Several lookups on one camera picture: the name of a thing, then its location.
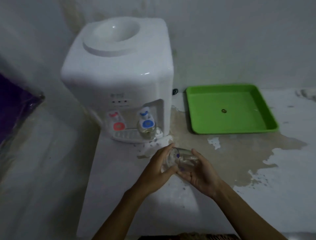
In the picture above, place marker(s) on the clear drinking glass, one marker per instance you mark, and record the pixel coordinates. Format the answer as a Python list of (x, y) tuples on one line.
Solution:
[(145, 132), (184, 159)]

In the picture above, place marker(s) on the green plastic tray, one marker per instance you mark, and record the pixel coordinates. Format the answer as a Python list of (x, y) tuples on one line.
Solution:
[(229, 116)]

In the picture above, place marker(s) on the white dispenser drip tray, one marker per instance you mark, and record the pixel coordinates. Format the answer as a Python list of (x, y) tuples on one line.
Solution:
[(124, 135)]

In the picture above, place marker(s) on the person's right thumb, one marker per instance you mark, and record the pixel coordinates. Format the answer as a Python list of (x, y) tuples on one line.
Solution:
[(184, 175)]

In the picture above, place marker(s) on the person's left thumb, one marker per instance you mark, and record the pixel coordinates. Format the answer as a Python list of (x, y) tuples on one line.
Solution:
[(170, 170)]

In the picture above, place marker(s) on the red dispenser tap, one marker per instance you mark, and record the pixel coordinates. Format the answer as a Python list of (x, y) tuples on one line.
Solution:
[(117, 122)]

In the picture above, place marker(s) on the white water dispenser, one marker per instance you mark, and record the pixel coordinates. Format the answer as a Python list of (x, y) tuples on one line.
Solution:
[(116, 81)]

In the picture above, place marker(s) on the person's left hand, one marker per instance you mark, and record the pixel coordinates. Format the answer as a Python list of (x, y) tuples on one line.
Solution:
[(154, 174)]

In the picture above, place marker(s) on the person's right hand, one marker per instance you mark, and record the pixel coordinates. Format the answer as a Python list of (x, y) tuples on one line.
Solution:
[(201, 176)]

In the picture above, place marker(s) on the blue dispenser tap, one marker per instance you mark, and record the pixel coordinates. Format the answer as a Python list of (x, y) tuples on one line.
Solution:
[(146, 118)]

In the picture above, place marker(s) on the person's left forearm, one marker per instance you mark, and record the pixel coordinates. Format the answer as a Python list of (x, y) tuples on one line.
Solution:
[(118, 215)]

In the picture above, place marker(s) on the person's right forearm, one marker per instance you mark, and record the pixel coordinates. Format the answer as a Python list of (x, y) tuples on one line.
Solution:
[(246, 212)]

